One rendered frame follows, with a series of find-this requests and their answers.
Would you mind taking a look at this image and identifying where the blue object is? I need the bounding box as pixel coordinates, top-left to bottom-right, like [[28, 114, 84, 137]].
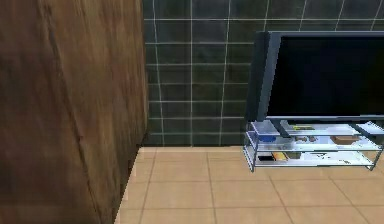
[[259, 133, 278, 144]]

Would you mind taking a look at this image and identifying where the yellow book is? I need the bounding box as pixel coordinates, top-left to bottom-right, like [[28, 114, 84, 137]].
[[271, 152, 289, 162]]

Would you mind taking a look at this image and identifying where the brown wooden cupboard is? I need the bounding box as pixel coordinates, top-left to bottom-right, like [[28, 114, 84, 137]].
[[0, 0, 150, 224]]

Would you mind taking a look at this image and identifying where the glass television stand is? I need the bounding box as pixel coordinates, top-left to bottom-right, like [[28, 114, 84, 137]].
[[242, 119, 384, 173]]

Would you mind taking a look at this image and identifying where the black television set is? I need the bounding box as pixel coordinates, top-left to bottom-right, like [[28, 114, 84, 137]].
[[245, 30, 384, 138]]

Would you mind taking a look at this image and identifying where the brown box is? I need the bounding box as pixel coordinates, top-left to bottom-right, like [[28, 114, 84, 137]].
[[334, 135, 362, 146]]

